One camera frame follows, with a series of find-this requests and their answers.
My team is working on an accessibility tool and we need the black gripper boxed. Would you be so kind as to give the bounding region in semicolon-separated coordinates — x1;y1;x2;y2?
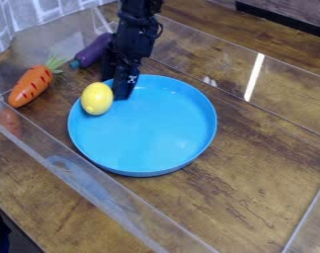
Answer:
100;0;163;101

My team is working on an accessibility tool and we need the purple toy eggplant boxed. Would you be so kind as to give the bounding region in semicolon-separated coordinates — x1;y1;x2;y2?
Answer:
68;33;112;69

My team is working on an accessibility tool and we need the blue round tray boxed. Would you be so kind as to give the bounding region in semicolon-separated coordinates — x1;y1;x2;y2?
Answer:
67;74;218;177

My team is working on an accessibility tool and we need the yellow toy lemon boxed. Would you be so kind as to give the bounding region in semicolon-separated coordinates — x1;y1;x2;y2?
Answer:
80;82;114;116

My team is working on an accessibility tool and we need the orange toy carrot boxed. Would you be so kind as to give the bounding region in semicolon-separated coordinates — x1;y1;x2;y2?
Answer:
8;56;65;108

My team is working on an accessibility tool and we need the white checkered curtain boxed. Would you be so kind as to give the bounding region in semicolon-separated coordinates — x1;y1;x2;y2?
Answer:
0;0;115;53

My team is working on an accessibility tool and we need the clear acrylic enclosure wall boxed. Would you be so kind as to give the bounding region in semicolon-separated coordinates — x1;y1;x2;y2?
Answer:
0;6;320;253

